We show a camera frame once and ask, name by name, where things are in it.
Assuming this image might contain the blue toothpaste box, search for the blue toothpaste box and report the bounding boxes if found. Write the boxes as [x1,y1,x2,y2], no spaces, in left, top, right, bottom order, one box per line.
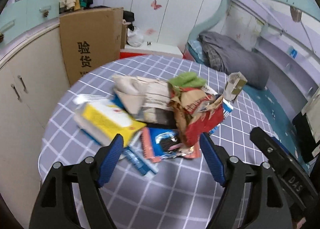
[123,146,158,176]

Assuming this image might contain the yellow white box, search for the yellow white box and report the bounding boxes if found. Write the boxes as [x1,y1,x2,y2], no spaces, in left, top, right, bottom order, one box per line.
[74,98,146,147]

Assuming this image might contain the small carton box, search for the small carton box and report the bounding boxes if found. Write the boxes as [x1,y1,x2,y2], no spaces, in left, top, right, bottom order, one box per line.
[223,72,247,101]

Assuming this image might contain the red snack bag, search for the red snack bag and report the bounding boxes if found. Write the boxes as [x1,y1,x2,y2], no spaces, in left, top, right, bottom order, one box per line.
[168,86,223,147]

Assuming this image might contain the blue cookie wrapper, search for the blue cookie wrapper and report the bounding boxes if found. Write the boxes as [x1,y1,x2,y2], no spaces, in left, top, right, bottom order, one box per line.
[141,127,201,163]

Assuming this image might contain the beige paper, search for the beige paper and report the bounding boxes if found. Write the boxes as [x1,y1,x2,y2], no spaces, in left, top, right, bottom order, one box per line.
[112,74,175,126]

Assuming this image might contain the white low cabinet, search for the white low cabinet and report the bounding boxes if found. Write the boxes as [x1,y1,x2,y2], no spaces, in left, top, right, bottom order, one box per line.
[1,20,69,227]

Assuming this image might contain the grey folded blanket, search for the grey folded blanket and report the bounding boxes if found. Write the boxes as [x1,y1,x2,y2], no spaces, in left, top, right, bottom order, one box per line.
[199,31,269,90]

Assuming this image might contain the red storage box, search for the red storage box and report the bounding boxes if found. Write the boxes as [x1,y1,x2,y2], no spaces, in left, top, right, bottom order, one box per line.
[120,52,146,59]

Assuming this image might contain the brown cardboard box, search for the brown cardboard box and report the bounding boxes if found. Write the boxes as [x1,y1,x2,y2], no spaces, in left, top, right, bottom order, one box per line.
[59,7,123,85]

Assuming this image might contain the white plastic bag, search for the white plastic bag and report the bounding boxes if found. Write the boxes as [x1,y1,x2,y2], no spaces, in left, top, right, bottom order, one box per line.
[127,27,144,47]

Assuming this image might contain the pine cone drawer knob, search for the pine cone drawer knob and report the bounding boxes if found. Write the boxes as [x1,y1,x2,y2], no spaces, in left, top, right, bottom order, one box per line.
[43,10,49,18]

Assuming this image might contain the teal drawer unit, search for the teal drawer unit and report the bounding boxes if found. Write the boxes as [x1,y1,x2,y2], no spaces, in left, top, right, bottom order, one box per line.
[1,0,60,48]

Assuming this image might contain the right metal cabinet handle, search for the right metal cabinet handle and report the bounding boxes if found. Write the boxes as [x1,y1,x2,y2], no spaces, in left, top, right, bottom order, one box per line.
[17,75,28,93]

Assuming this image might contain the metal cabinet handle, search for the metal cabinet handle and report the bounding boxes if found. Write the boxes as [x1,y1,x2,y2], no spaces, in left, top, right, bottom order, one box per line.
[17,75,28,93]
[11,83,21,101]

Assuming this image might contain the left metal cabinet handle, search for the left metal cabinet handle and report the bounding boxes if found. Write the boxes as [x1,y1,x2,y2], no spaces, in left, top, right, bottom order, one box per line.
[11,83,21,101]

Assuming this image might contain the pink butterfly wall sticker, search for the pink butterfly wall sticker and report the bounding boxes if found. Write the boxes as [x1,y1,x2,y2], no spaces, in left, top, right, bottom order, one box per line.
[151,0,162,11]

